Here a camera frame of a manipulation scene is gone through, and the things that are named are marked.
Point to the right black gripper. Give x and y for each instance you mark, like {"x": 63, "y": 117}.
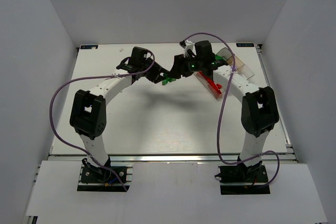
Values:
{"x": 177, "y": 66}

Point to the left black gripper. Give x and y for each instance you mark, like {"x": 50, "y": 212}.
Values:
{"x": 156, "y": 74}

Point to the red 2x3 lego brick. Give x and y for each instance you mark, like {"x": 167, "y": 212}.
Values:
{"x": 215, "y": 88}

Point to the red sloped lego brick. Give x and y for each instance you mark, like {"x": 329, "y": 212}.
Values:
{"x": 206, "y": 78}

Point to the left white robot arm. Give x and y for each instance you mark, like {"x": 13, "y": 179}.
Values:
{"x": 89, "y": 110}

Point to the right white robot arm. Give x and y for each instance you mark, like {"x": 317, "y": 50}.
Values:
{"x": 259, "y": 112}

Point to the clear compartment container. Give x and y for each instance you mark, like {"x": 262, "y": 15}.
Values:
{"x": 233, "y": 78}

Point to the blue label sticker right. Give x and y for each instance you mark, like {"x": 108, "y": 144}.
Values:
{"x": 242, "y": 44}

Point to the blue label sticker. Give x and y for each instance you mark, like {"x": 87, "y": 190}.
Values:
{"x": 242, "y": 44}
{"x": 88, "y": 47}

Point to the blue label sticker left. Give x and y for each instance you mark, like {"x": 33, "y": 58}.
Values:
{"x": 88, "y": 47}

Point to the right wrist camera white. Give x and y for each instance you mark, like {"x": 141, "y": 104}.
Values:
{"x": 187, "y": 45}

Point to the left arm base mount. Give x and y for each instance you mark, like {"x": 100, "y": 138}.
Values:
{"x": 93, "y": 178}

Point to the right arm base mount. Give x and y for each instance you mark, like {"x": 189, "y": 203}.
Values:
{"x": 239, "y": 180}

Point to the aluminium table rail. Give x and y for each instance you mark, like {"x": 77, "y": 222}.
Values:
{"x": 173, "y": 158}

